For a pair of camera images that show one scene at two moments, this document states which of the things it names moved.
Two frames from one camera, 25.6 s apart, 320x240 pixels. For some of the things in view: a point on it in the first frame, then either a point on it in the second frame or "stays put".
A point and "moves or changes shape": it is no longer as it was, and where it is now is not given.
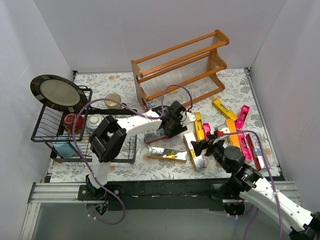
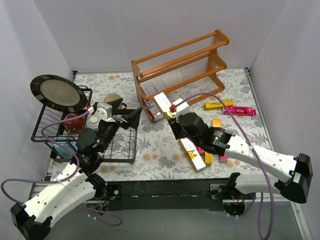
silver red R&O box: x=153 y=135 moves or changes shape
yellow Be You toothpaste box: x=199 y=126 moves or changes shape
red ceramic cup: x=69 y=120 stays put
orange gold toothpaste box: x=234 y=138 -> x=216 y=123
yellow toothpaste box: x=218 y=104 -> x=216 y=105
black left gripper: x=171 y=129 -> x=121 y=117
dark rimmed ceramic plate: x=59 y=93 stays put
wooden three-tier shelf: x=177 y=76 stays put
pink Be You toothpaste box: x=241 y=117 -> x=239 y=110
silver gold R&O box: x=166 y=154 -> x=163 y=105
